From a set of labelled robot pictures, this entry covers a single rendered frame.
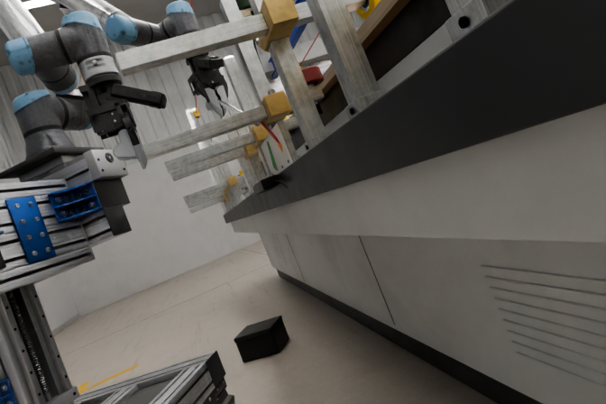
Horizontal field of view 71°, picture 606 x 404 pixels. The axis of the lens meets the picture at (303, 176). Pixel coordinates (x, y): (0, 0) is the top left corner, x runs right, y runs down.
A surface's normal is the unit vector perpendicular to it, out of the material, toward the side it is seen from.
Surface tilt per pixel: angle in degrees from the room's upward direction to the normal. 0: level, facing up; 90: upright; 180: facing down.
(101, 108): 90
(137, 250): 90
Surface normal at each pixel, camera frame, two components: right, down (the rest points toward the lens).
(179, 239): 0.26, -0.14
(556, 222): -0.90, 0.35
